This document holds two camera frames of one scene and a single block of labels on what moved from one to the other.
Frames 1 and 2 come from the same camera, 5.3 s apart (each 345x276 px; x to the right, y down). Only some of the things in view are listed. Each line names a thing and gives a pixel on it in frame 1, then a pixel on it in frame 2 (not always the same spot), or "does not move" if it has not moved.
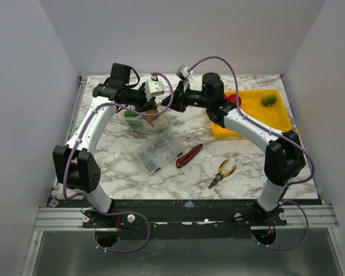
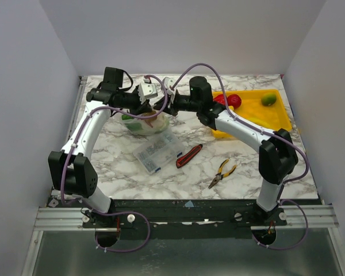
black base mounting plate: [184, 219] does not move
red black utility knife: [181, 161] does not move
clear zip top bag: [148, 124] does not move
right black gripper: [178, 99] to [170, 104]
